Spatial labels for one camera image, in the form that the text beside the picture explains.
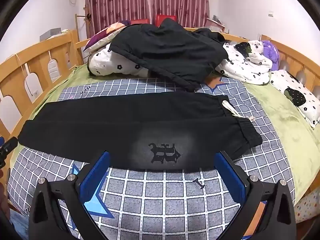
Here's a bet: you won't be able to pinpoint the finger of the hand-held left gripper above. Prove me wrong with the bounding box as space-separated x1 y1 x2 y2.
0 136 18 168

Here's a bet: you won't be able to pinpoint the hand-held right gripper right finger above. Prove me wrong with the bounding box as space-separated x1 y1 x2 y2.
214 151 298 240

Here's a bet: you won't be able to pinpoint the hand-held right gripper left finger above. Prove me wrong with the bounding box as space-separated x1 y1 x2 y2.
29 151 110 240

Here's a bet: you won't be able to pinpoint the black pants with logo print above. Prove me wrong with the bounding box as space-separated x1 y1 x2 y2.
19 91 263 173

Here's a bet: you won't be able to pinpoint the grey checked bed sheet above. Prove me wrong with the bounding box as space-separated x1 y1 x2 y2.
6 76 297 240

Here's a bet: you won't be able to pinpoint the star print cloth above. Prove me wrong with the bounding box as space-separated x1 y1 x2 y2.
294 190 320 224

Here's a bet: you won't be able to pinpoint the white floral pillow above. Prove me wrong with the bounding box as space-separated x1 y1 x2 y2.
270 70 320 130

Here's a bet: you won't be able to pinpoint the white floral quilt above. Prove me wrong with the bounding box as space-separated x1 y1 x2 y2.
87 40 273 85

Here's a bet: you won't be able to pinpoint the grey storage box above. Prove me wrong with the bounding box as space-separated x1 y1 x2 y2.
40 27 62 41

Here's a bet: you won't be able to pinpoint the purple plush toy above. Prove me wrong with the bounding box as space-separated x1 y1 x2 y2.
261 40 280 72

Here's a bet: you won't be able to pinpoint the purple and cream pillow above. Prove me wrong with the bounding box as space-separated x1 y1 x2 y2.
84 20 140 53

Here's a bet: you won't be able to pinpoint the wooden coat rack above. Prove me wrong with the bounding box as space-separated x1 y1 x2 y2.
74 7 92 40

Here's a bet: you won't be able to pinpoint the black crumpled garment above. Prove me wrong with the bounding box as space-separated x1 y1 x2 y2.
110 17 234 93

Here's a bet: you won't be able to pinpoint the pink plastic rack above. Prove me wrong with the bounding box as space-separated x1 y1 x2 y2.
204 15 229 33

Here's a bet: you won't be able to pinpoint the red plastic chair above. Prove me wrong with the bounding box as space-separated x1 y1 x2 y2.
155 14 178 27
130 19 150 27

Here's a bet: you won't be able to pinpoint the red striped curtain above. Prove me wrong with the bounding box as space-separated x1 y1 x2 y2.
85 0 209 34

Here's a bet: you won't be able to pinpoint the white charging cable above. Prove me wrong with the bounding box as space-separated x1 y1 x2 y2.
15 54 34 98

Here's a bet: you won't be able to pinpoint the wooden bed frame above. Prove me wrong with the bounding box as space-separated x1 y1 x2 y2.
0 29 320 180

